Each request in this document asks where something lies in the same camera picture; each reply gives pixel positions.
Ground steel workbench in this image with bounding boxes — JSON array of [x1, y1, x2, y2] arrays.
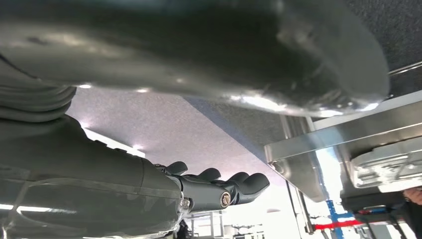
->
[[263, 90, 422, 236]]

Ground red barrier belt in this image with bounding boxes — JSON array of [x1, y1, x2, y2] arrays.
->
[[313, 219, 363, 231]]

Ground stamped silver metal panel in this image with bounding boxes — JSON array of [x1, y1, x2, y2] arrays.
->
[[349, 136, 422, 194]]

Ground blue metal frame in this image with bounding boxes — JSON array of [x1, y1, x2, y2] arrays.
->
[[325, 199, 356, 239]]

